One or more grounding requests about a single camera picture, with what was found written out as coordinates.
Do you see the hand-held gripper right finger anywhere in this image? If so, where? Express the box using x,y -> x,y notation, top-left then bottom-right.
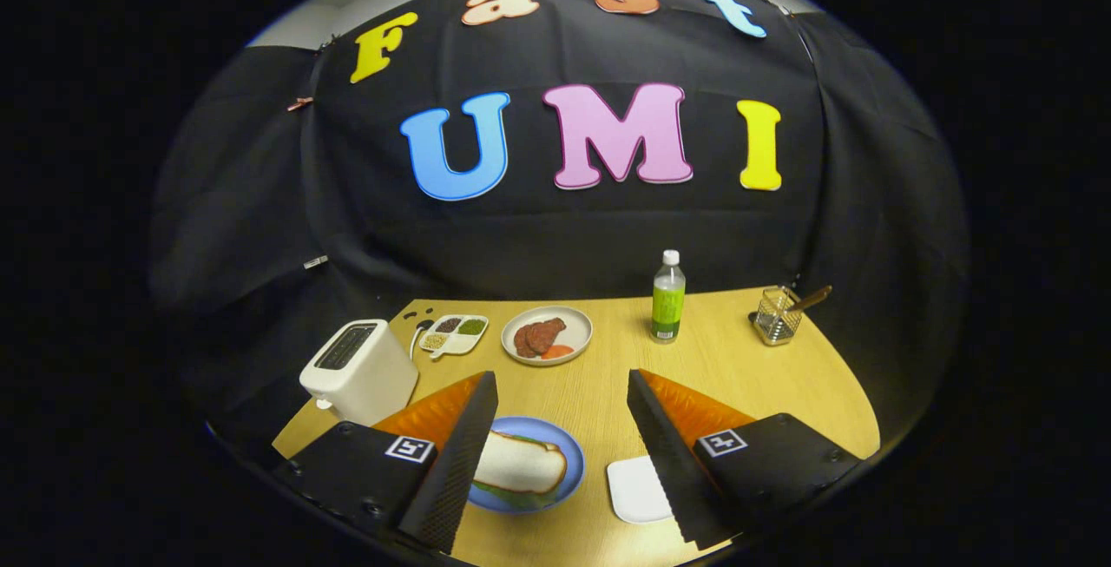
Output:
627,368 -> 862,551

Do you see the blue round plate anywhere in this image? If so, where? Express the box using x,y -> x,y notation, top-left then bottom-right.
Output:
467,416 -> 586,515

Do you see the white toaster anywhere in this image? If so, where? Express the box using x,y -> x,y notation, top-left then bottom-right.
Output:
299,319 -> 420,427

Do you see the wire mesh utensil holder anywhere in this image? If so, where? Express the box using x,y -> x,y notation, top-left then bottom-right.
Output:
752,286 -> 803,347

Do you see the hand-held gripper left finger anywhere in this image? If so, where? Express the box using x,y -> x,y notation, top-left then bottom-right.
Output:
271,370 -> 500,555

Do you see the white compartment dish with grains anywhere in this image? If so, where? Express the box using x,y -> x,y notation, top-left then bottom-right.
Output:
418,314 -> 490,359

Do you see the white bread slice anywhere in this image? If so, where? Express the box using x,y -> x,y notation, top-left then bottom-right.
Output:
474,430 -> 569,496

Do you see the white round plate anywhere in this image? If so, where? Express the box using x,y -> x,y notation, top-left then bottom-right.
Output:
501,306 -> 594,366

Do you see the white square plate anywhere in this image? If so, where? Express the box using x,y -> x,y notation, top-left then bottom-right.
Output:
607,455 -> 674,524

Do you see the green lettuce leaf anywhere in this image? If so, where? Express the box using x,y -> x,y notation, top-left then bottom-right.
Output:
473,432 -> 565,511

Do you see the green label plastic bottle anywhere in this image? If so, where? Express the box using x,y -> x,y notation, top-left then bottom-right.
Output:
651,249 -> 687,345

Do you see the wooden utensil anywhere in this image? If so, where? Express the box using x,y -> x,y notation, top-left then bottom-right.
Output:
786,284 -> 834,316

